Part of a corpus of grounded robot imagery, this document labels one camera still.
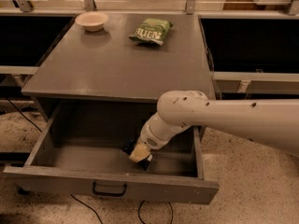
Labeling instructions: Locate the dark blue rxbar wrapper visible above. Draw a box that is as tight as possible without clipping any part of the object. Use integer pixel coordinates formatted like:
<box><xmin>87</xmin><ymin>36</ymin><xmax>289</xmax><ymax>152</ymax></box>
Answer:
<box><xmin>121</xmin><ymin>137</ymin><xmax>152</xmax><ymax>171</ymax></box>

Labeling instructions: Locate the grey metal railing frame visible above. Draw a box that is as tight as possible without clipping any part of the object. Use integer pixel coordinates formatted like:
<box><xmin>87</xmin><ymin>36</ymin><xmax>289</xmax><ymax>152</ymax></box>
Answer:
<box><xmin>1</xmin><ymin>0</ymin><xmax>298</xmax><ymax>94</ymax></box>

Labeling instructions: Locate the beige ceramic bowl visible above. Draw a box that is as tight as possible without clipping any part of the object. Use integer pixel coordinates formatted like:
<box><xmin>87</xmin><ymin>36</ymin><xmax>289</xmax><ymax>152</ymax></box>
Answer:
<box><xmin>75</xmin><ymin>11</ymin><xmax>108</xmax><ymax>32</ymax></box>

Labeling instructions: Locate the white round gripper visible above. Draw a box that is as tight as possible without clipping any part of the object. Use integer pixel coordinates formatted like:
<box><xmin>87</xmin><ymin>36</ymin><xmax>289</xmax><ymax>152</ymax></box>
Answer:
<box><xmin>129</xmin><ymin>121</ymin><xmax>169</xmax><ymax>163</ymax></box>

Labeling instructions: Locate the black cable left floor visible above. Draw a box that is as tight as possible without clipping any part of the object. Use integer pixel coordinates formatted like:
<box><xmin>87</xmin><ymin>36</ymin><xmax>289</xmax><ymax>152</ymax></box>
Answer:
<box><xmin>5</xmin><ymin>97</ymin><xmax>43</xmax><ymax>133</ymax></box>

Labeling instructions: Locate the black cable loop front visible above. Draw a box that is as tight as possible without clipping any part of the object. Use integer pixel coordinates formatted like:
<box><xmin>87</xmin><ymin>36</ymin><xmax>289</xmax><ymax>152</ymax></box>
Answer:
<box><xmin>70</xmin><ymin>193</ymin><xmax>174</xmax><ymax>224</ymax></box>

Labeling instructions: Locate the open grey top drawer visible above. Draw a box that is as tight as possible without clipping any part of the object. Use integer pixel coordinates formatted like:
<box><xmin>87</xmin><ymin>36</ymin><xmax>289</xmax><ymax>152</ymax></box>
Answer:
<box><xmin>4</xmin><ymin>102</ymin><xmax>219</xmax><ymax>204</ymax></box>

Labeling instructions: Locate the grey drawer cabinet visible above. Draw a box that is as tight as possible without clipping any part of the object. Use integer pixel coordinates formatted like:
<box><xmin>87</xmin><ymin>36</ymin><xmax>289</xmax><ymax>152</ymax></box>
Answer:
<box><xmin>21</xmin><ymin>12</ymin><xmax>218</xmax><ymax>142</ymax></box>

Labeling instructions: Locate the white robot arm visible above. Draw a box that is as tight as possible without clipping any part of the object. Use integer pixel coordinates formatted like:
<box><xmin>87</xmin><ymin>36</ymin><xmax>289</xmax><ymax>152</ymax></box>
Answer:
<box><xmin>129</xmin><ymin>91</ymin><xmax>299</xmax><ymax>162</ymax></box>

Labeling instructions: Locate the black drawer handle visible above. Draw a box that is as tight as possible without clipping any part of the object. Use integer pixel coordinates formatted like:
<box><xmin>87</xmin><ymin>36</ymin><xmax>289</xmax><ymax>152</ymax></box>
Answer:
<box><xmin>92</xmin><ymin>182</ymin><xmax>127</xmax><ymax>197</ymax></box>

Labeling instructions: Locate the green kettle chips bag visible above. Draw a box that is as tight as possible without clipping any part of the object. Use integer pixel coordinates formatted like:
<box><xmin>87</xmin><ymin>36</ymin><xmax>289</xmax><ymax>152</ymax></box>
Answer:
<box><xmin>129</xmin><ymin>18</ymin><xmax>173</xmax><ymax>46</ymax></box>

